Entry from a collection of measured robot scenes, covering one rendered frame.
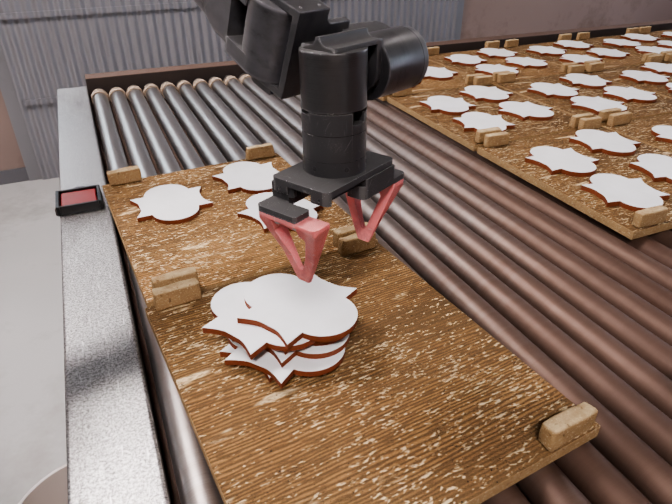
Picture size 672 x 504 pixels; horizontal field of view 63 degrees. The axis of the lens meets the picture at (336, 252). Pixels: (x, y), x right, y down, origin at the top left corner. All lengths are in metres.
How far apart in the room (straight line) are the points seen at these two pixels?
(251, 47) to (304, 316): 0.28
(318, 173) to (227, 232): 0.42
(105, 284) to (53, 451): 1.14
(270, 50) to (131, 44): 3.11
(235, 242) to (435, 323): 0.34
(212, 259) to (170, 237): 0.10
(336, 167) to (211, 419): 0.28
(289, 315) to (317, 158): 0.20
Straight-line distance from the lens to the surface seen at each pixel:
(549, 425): 0.56
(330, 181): 0.47
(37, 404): 2.10
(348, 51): 0.46
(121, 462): 0.60
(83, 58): 3.59
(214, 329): 0.62
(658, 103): 1.73
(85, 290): 0.84
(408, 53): 0.52
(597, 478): 0.60
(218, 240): 0.86
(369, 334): 0.66
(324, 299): 0.63
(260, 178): 1.04
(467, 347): 0.66
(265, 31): 0.50
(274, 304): 0.63
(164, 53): 3.64
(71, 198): 1.09
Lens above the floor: 1.36
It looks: 32 degrees down
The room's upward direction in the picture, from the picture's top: straight up
